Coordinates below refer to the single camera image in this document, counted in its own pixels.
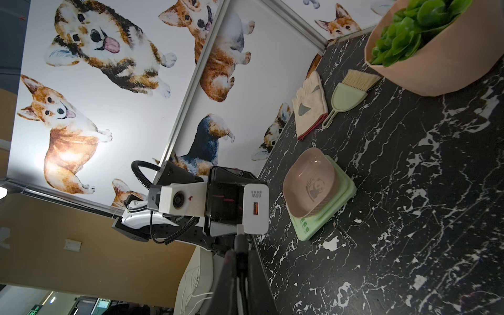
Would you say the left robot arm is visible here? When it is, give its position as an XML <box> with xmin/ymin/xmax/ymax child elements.
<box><xmin>112</xmin><ymin>161</ymin><xmax>259</xmax><ymax>256</ymax></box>

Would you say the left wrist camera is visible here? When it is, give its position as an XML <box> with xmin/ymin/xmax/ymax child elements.
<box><xmin>158</xmin><ymin>182</ymin><xmax>207</xmax><ymax>217</ymax></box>

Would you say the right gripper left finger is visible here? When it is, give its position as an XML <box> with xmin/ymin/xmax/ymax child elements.
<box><xmin>206</xmin><ymin>250</ymin><xmax>239</xmax><ymax>315</ymax></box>

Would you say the white USB charger adapter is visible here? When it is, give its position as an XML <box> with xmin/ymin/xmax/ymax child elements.
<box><xmin>242</xmin><ymin>184</ymin><xmax>270</xmax><ymax>235</ymax></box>

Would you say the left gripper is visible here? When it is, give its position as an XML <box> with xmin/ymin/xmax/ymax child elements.
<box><xmin>203</xmin><ymin>166</ymin><xmax>252</xmax><ymax>236</ymax></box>

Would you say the beige work glove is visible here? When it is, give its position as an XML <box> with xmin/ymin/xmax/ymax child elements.
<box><xmin>292</xmin><ymin>71</ymin><xmax>329</xmax><ymax>141</ymax></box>

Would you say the green electronic scale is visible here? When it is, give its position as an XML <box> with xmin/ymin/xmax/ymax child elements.
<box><xmin>290</xmin><ymin>155</ymin><xmax>357</xmax><ymax>241</ymax></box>

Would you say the pink square bowl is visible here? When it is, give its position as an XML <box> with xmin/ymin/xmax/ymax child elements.
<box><xmin>283</xmin><ymin>148</ymin><xmax>339</xmax><ymax>219</ymax></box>

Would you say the green hand brush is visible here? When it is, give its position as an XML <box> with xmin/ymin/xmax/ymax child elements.
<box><xmin>322</xmin><ymin>70</ymin><xmax>381</xmax><ymax>130</ymax></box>

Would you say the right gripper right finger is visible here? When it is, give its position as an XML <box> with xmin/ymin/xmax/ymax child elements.
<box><xmin>245</xmin><ymin>249</ymin><xmax>278</xmax><ymax>315</ymax></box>

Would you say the pink pot with green plant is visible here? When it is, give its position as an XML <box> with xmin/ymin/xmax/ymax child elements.
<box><xmin>372</xmin><ymin>1</ymin><xmax>503</xmax><ymax>97</ymax></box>

